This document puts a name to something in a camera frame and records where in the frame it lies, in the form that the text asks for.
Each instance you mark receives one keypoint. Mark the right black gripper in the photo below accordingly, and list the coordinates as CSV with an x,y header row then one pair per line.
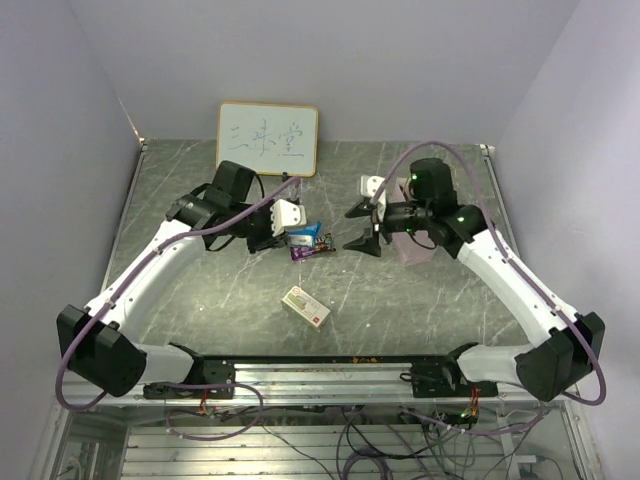
x,y
369,245

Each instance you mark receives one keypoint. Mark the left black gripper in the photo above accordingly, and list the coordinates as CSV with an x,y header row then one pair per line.
x,y
268,240

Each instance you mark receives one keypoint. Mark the blue cookie bar wrapper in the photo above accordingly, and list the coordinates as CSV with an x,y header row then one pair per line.
x,y
304,237

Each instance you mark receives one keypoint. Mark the pink paper bag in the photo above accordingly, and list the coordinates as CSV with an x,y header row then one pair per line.
x,y
410,253

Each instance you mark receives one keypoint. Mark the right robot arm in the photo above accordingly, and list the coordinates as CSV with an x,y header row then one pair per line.
x,y
562,344

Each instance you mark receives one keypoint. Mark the white green small box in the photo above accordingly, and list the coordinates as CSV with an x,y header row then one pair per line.
x,y
306,307

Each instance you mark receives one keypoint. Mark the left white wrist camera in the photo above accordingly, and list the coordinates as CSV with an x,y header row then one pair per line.
x,y
286,215

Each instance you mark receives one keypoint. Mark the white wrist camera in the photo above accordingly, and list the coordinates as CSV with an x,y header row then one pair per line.
x,y
373,196
286,215

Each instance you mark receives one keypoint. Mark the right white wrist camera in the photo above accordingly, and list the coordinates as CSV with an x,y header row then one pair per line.
x,y
373,196

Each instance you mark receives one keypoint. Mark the white board with yellow frame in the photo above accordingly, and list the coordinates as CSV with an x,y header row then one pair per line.
x,y
270,139

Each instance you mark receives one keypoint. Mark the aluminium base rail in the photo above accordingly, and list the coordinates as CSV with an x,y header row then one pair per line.
x,y
248,381

